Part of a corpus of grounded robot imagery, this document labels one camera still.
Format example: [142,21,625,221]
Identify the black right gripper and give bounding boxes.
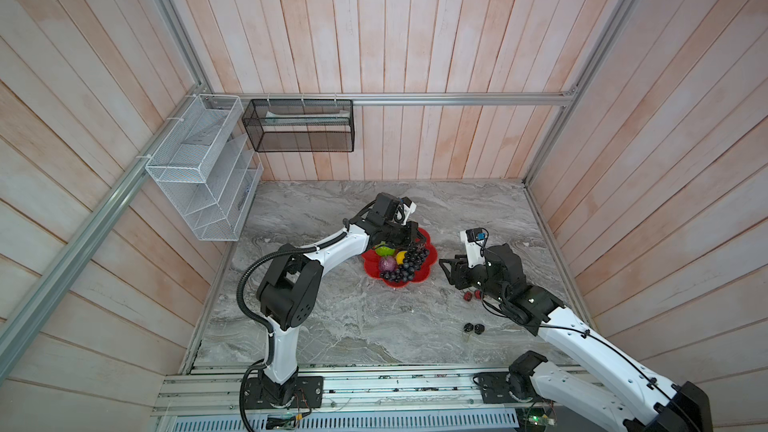
[438,252,505,304]

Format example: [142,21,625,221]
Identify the yellow fake lemon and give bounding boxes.
[395,251,407,265]

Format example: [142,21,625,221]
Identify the green bumpy fake fruit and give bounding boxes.
[374,243,397,257]

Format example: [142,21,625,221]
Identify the black fake grape bunch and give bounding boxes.
[379,244,429,285]

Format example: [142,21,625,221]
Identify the two red cherries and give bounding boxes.
[463,290,484,302]

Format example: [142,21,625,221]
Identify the purple fake fig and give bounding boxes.
[378,256,399,274]

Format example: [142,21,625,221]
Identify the red flower-shaped fruit bowl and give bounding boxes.
[362,228,438,288]

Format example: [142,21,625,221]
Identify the two black cherries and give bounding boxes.
[463,323,486,342]

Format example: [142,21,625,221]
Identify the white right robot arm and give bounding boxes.
[439,243,713,431]

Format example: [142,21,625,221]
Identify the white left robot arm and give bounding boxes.
[236,220,426,386]

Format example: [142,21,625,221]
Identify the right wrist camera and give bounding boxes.
[459,227,489,268]

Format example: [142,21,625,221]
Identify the horizontal aluminium wall rail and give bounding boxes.
[230,92,575,106]

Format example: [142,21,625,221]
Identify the black wire mesh basket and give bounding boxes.
[242,98,356,153]

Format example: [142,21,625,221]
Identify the white wire mesh shelf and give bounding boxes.
[146,94,264,242]

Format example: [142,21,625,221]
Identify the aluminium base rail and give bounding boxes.
[149,365,607,432]

